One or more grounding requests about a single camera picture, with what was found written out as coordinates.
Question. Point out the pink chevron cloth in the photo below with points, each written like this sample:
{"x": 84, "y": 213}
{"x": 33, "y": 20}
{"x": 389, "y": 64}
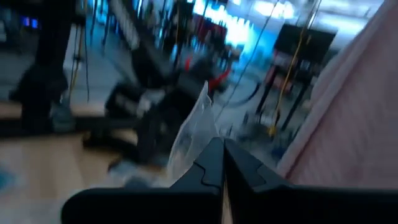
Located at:
{"x": 357, "y": 109}

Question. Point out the blue rubber band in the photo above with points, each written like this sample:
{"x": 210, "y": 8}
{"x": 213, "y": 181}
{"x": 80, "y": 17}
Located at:
{"x": 4, "y": 180}

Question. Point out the black computer monitor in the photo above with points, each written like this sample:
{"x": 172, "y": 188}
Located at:
{"x": 304, "y": 40}

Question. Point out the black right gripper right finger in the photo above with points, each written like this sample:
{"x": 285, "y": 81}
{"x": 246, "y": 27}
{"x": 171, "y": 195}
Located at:
{"x": 295, "y": 205}

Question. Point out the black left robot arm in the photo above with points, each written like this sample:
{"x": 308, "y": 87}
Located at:
{"x": 146, "y": 62}

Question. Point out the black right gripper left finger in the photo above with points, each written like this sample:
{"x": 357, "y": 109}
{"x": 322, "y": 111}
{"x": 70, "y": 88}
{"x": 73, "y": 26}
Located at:
{"x": 155, "y": 205}

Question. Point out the black aluminium table frame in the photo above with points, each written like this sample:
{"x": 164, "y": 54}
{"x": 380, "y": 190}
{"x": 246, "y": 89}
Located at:
{"x": 87, "y": 124}

